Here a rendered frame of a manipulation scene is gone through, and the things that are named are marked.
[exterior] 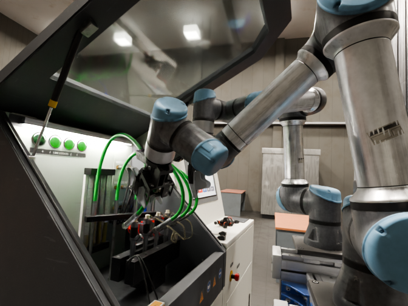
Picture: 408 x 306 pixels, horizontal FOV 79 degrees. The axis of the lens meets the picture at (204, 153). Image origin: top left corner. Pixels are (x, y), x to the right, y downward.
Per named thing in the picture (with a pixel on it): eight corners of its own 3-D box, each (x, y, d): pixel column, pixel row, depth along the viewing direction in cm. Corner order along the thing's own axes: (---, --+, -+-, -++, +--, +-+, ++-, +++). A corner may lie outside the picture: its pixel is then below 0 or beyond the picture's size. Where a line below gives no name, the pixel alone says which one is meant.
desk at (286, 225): (313, 257, 411) (314, 216, 416) (331, 292, 286) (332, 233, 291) (273, 251, 428) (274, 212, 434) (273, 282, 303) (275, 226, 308)
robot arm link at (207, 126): (188, 120, 82) (198, 125, 89) (187, 134, 81) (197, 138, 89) (209, 119, 79) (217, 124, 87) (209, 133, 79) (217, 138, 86)
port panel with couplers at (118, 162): (114, 220, 117) (119, 154, 119) (108, 219, 118) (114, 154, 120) (132, 216, 129) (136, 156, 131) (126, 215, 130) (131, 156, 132)
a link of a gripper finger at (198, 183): (204, 200, 78) (206, 170, 78) (187, 198, 80) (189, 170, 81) (208, 199, 81) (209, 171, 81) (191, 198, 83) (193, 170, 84)
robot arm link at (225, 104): (251, 122, 87) (227, 117, 80) (231, 126, 96) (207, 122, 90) (252, 101, 87) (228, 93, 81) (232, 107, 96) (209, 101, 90)
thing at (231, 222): (230, 229, 141) (230, 220, 141) (212, 227, 145) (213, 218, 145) (239, 223, 162) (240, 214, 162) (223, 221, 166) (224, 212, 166)
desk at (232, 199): (245, 210, 897) (246, 190, 903) (240, 216, 765) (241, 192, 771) (225, 208, 916) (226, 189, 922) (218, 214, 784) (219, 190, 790)
